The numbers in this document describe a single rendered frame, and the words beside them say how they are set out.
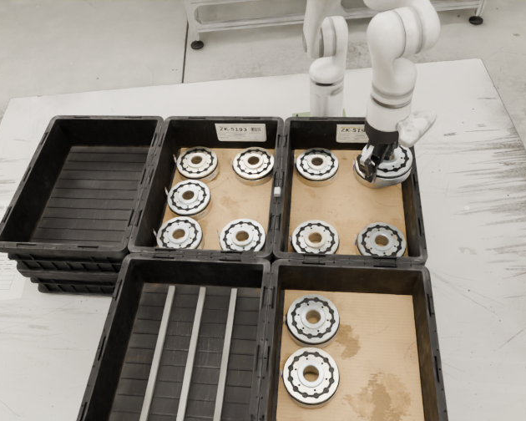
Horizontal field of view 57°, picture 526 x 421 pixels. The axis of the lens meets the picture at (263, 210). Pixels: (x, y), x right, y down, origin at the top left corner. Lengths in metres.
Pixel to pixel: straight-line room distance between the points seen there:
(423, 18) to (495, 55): 2.32
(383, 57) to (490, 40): 2.44
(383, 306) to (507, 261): 0.40
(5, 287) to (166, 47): 2.10
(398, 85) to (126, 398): 0.74
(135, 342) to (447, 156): 0.97
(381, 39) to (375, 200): 0.50
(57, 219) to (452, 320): 0.96
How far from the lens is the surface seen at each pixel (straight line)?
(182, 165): 1.24
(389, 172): 1.00
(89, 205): 1.27
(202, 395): 0.98
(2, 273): 1.43
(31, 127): 1.77
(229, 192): 1.19
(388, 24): 0.76
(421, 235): 1.03
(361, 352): 0.99
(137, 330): 1.06
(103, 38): 3.40
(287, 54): 2.97
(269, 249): 0.97
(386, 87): 0.82
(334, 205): 1.16
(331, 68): 1.30
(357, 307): 1.03
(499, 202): 1.41
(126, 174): 1.31
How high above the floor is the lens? 1.76
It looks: 54 degrees down
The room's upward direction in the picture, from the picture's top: 7 degrees counter-clockwise
